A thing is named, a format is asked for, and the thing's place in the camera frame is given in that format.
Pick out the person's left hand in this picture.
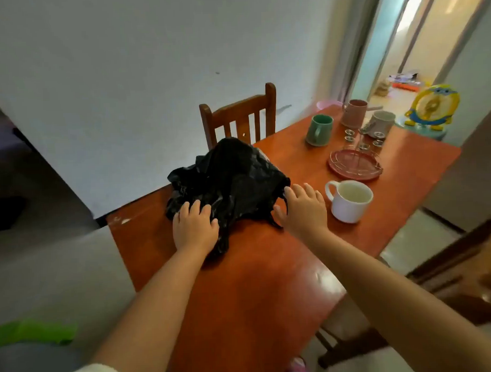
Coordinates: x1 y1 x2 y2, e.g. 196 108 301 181
171 199 221 258

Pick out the person's right hand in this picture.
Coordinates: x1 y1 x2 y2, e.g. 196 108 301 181
271 182 329 242

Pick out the black plastic garbage bag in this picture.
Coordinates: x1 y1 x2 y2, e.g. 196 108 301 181
163 135 294 259

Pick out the person's right forearm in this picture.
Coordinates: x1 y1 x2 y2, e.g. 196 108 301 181
301 221 491 372

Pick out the person's left forearm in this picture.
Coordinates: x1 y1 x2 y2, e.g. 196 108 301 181
86 247 211 372

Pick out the white ceramic mug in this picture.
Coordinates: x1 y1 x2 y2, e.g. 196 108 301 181
324 179 375 225

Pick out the red round tray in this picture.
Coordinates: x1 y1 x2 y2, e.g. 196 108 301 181
327 146 384 183

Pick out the green ceramic mug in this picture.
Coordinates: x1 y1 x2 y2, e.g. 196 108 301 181
304 113 335 147

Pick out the brown ceramic mug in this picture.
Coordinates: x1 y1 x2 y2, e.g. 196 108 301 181
339 99 369 130

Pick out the grey ceramic mug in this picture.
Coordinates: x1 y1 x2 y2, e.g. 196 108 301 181
363 109 397 140

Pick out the slatted wooden chair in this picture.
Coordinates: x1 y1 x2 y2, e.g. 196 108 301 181
198 82 278 151

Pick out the teal round stool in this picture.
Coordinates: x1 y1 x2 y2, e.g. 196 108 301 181
395 114 448 143

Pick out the pink slipper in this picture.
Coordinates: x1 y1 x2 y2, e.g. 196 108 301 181
286 356 313 372

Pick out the orange toy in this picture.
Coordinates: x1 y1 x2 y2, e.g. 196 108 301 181
391 81 423 94

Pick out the dark wooden chair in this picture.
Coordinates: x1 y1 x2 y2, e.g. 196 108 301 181
310 211 491 370

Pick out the yellow cartoon fan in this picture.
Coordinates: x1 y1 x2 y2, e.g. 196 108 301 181
402 84 462 133

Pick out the green cloth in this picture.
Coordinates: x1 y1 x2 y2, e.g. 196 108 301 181
0 318 80 349

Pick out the grey metal door frame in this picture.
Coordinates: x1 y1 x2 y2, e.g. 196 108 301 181
334 0 389 104

